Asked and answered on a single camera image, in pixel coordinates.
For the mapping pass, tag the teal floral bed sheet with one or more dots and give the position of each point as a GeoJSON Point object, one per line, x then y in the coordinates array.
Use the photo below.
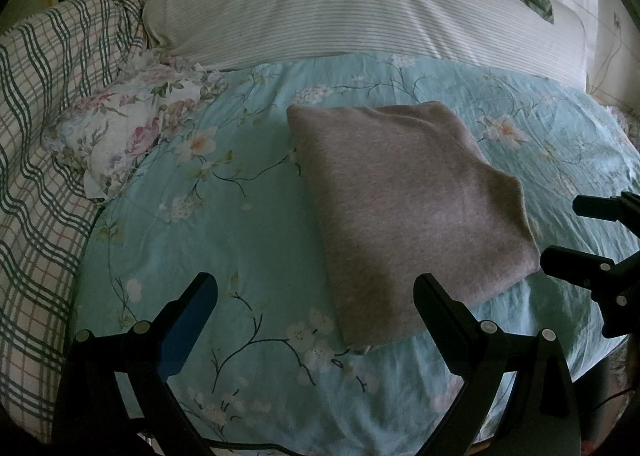
{"type": "Point", "coordinates": [226, 197]}

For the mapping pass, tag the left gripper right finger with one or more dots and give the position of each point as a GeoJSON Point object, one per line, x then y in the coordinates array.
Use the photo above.
{"type": "Point", "coordinates": [471, 348]}

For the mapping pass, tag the grey knit sweater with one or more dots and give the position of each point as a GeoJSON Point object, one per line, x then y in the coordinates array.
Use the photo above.
{"type": "Point", "coordinates": [400, 191]}

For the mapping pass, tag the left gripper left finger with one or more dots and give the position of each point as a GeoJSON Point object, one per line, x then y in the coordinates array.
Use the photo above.
{"type": "Point", "coordinates": [162, 346]}

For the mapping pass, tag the white striped quilt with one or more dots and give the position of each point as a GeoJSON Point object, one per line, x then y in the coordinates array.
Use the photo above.
{"type": "Point", "coordinates": [505, 34]}

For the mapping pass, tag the green plaid blanket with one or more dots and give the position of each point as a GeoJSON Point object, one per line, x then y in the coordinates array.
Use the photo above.
{"type": "Point", "coordinates": [48, 61]}

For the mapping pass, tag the white floral pillow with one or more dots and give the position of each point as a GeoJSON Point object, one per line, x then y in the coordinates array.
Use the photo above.
{"type": "Point", "coordinates": [105, 136]}

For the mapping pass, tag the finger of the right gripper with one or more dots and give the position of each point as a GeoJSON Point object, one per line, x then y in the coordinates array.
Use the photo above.
{"type": "Point", "coordinates": [623, 208]}
{"type": "Point", "coordinates": [575, 267]}

